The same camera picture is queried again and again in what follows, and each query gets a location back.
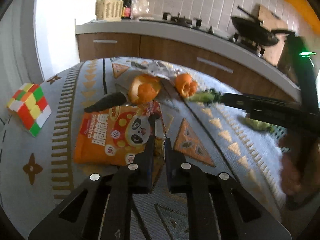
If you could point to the wooden base cabinets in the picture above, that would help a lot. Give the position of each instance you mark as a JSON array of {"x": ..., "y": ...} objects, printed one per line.
[{"x": 102, "y": 45}]

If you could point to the black glass gas stove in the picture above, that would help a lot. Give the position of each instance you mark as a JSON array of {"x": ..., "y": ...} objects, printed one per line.
[{"x": 196, "y": 24}]

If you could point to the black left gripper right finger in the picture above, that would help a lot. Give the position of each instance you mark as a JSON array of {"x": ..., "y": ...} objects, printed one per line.
[{"x": 175, "y": 174}]

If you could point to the orange panda snack bag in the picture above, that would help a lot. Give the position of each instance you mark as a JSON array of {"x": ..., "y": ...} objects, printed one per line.
[{"x": 115, "y": 135}]

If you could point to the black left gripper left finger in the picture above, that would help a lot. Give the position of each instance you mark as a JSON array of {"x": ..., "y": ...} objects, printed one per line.
[{"x": 144, "y": 160}]

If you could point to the black wok with handle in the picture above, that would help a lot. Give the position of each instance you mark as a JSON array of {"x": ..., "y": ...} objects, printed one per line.
[{"x": 254, "y": 31}]

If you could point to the dark soy sauce bottle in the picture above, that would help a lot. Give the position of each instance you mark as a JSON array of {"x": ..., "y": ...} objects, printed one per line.
[{"x": 126, "y": 10}]

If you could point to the woven beige utensil basket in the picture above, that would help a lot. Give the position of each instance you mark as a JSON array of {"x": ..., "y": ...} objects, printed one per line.
[{"x": 109, "y": 10}]

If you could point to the grey patterned tablecloth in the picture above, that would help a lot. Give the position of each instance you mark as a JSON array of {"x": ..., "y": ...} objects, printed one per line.
[{"x": 38, "y": 173}]

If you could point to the person's right hand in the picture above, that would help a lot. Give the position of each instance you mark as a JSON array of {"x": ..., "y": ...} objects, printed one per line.
[{"x": 292, "y": 182}]

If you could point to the crumpled silver foil wrapper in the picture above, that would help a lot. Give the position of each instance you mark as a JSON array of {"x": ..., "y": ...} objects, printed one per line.
[{"x": 155, "y": 69}]

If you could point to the orange white wall cabinet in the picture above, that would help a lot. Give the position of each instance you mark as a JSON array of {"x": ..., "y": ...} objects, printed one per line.
[{"x": 307, "y": 13}]

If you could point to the colourful rubik's cube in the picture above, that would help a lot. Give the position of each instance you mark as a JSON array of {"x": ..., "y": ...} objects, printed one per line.
[{"x": 31, "y": 106}]

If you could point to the clear plastic food bag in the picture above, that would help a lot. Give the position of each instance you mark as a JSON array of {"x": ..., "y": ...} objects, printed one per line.
[{"x": 140, "y": 9}]

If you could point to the light blue perforated trash basket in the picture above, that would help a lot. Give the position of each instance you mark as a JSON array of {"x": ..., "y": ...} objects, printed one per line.
[{"x": 276, "y": 134}]

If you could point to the green leafy vegetable scrap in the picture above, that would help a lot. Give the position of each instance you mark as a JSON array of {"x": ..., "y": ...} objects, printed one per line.
[{"x": 206, "y": 96}]

